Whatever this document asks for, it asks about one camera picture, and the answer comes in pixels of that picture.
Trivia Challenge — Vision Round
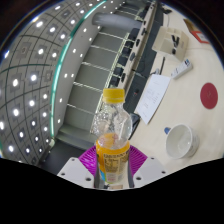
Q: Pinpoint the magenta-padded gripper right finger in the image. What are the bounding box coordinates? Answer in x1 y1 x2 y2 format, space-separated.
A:
126 144 167 190

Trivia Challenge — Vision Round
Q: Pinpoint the group of ceiling lights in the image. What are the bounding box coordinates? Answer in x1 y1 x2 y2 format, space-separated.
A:
0 0 108 158

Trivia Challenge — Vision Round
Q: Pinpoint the black pen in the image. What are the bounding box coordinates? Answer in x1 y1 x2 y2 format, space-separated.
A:
160 56 166 75

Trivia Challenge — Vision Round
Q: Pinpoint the yellow-capped orange drink bottle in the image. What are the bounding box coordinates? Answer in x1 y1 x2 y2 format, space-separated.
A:
90 87 133 185

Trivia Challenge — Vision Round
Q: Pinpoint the row of black office chairs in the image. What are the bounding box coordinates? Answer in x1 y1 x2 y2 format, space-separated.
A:
108 1 158 89

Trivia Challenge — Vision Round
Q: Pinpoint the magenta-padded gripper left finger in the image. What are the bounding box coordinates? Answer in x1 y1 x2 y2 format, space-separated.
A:
57 144 100 190

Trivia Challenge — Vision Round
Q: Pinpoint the white remote control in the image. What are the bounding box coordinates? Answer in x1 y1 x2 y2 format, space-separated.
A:
170 58 194 80

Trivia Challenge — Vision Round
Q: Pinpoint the white printed paper sheet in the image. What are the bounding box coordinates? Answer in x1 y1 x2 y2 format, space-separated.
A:
134 73 172 126

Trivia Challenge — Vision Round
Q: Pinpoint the flat round red coaster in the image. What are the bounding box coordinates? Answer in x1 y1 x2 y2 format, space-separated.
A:
199 82 219 110

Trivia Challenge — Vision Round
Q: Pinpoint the black folder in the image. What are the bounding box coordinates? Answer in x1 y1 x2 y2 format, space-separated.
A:
128 112 142 140

